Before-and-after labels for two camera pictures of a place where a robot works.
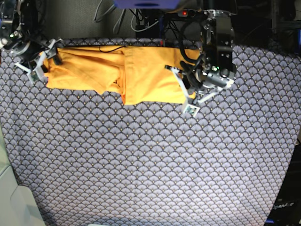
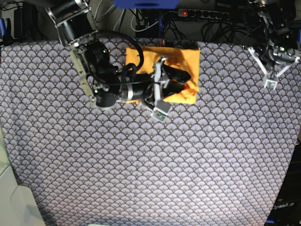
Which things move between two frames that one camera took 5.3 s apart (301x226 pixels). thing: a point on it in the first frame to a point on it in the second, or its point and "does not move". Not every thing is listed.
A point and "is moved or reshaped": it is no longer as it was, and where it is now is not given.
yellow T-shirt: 141,76 is moved or reshaped
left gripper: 34,53 to 159,88
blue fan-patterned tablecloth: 84,159 does not move
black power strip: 190,12 does not move
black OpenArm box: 286,210 does not move
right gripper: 197,80 to 277,59
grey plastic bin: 18,206 does not move
